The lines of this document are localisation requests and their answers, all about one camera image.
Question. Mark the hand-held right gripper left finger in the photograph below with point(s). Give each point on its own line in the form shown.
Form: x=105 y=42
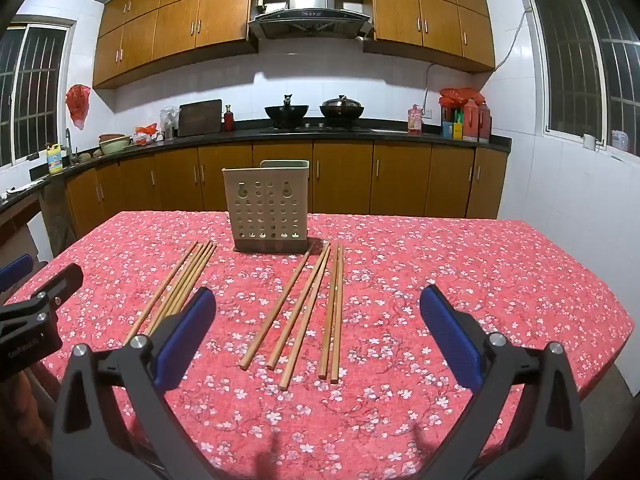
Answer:
x=185 y=340

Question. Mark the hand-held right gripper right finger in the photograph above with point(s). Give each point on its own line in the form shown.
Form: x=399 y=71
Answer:
x=450 y=340

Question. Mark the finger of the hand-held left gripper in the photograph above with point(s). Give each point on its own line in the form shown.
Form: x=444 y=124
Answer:
x=55 y=285
x=15 y=270

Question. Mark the beige perforated chopstick holder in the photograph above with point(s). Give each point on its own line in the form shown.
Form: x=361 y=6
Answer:
x=265 y=210

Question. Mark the red floral tablecloth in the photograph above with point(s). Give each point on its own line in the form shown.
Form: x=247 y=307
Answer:
x=400 y=285

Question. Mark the yellow detergent bottle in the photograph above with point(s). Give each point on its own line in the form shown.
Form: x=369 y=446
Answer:
x=55 y=160

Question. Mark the metal faucet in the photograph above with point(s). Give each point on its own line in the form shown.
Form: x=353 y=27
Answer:
x=68 y=140

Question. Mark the green bowl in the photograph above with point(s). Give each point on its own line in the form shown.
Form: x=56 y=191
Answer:
x=115 y=146

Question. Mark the wooden lower kitchen cabinets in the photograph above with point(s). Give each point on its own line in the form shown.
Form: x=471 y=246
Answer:
x=400 y=180

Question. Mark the wooden kitchen cabinets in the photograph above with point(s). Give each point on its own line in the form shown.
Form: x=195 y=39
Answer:
x=425 y=15
x=400 y=180
x=175 y=25

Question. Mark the red and white plastic bag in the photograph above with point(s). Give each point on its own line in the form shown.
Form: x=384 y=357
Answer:
x=145 y=135

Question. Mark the red plastic bag on hook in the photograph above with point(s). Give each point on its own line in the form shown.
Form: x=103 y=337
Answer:
x=79 y=102

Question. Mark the barred window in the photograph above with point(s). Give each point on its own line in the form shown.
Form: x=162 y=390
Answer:
x=30 y=85
x=575 y=60

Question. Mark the clear plastic bag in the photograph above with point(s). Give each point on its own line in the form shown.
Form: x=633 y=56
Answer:
x=169 y=120

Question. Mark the black kitchen countertop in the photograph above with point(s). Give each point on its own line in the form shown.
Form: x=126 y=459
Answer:
x=400 y=137

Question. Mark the blue and yellow box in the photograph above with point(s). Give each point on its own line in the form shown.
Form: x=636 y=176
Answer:
x=456 y=130

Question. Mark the dark wooden cutting board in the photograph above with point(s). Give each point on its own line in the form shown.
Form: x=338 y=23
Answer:
x=200 y=117

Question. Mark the pink detergent bottle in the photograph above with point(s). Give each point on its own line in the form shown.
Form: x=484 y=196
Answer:
x=414 y=121

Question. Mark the black gas stove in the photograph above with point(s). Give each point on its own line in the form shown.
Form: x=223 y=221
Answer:
x=320 y=127

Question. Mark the black wok with lid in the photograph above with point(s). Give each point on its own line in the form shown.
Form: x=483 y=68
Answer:
x=341 y=108

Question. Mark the wooden upper kitchen cabinets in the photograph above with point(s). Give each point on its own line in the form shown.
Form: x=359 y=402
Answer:
x=175 y=25
x=425 y=15

